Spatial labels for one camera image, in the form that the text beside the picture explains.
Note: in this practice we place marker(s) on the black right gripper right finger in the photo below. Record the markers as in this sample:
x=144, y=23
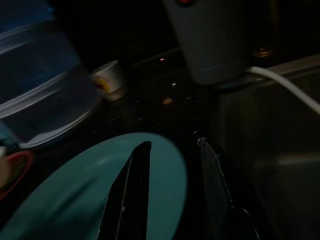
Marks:
x=217, y=195

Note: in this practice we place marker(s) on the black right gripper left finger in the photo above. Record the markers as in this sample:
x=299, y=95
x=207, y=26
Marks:
x=130, y=195

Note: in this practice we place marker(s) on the light blue plate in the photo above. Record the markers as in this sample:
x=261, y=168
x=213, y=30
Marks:
x=75, y=187

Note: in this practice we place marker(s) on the stainless steel sink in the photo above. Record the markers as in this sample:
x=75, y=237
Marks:
x=275, y=150

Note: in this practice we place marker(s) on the pink plate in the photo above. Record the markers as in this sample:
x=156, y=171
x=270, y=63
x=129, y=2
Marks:
x=22, y=160

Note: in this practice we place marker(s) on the white printed mug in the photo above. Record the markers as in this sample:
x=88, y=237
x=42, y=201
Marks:
x=110, y=77

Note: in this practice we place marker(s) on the yellow oil bottle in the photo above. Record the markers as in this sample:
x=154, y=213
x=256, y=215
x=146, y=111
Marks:
x=261, y=53

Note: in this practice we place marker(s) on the grey water filter canister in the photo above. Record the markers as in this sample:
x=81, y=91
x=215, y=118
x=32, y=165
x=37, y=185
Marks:
x=212, y=45

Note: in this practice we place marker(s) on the white tiered food container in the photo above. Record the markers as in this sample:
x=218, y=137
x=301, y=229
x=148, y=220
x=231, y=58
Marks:
x=37, y=75

